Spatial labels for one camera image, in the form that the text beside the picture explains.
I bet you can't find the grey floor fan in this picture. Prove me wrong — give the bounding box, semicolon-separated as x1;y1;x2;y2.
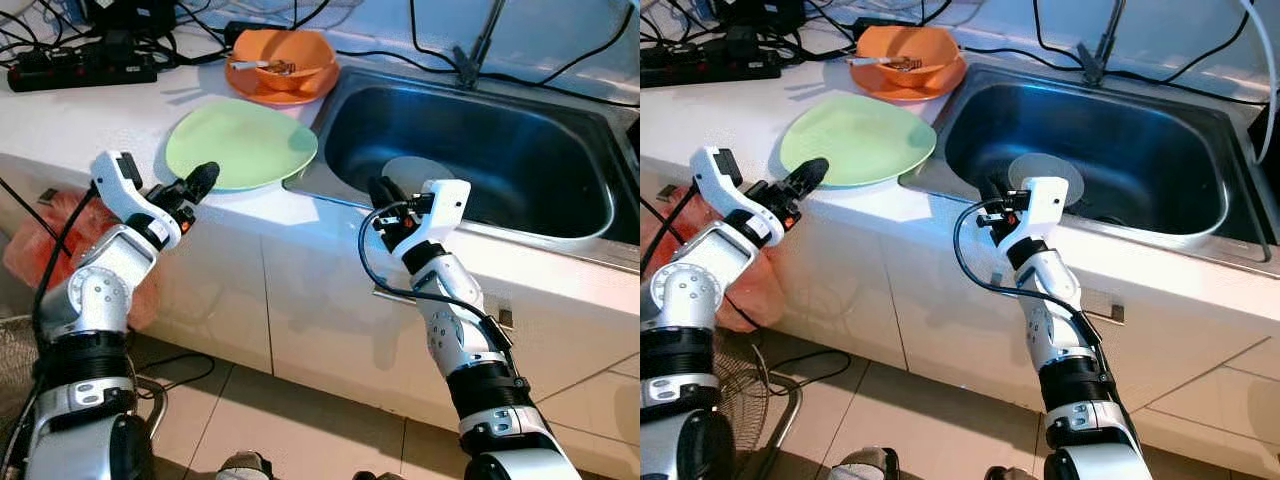
0;315;169;446
715;335;803;480

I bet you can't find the white hose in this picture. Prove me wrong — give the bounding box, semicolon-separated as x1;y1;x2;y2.
1240;0;1280;166

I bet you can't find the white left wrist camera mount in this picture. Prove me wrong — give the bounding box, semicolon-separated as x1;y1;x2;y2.
90;150;183;246
690;147;777;241

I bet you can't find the orange bowl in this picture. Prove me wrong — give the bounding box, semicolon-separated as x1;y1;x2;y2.
232;28;337;93
855;25;963;89

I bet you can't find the steel sink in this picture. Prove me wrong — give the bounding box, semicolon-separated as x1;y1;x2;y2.
900;62;1276;276
285;65;641;271

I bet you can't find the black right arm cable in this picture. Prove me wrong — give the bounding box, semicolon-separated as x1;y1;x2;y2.
952;198;1107;347
358;200;517;351

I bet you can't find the thin metal faucet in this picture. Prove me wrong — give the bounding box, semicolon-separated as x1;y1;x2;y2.
1075;0;1127;86
452;0;507;89

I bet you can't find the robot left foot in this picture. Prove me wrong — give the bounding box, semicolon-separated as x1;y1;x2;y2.
215;450;277;480
835;447;901;480

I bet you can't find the black power strip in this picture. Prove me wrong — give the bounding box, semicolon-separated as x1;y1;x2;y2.
640;42;781;87
8;45;159;93

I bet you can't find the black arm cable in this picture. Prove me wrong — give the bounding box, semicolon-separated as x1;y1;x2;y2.
952;198;1107;347
0;180;101;480
358;200;517;351

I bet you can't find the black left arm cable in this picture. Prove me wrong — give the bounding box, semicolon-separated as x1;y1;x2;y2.
0;180;101;480

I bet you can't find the white bowl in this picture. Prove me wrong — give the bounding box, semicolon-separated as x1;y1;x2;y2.
380;155;457;201
1005;152;1087;209

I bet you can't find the black floor cable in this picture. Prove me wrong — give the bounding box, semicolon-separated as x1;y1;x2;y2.
770;350;853;397
135;350;217;393

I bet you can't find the white kitchen cabinet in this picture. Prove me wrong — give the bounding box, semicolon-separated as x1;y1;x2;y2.
0;160;641;451
640;160;1280;456

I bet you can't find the black counter cable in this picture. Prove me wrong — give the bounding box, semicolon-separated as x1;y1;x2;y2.
335;45;641;109
960;42;1261;106

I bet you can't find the green plate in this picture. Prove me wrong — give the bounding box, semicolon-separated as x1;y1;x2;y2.
780;93;939;189
165;97;319;193

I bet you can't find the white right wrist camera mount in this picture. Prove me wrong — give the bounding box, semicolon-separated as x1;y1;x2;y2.
1010;176;1072;251
405;178;472;257

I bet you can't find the metal cabinet handle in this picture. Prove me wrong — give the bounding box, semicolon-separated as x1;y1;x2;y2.
985;272;1127;327
373;285;517;331

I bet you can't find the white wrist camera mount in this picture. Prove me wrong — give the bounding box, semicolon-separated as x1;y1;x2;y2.
1010;176;1072;251
90;150;183;246
690;147;777;241
405;178;472;257

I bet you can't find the red plastic bag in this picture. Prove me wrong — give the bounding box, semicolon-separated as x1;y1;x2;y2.
3;190;161;331
640;185;791;333

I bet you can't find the black appliance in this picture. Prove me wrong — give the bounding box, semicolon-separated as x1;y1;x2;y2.
1250;100;1280;163

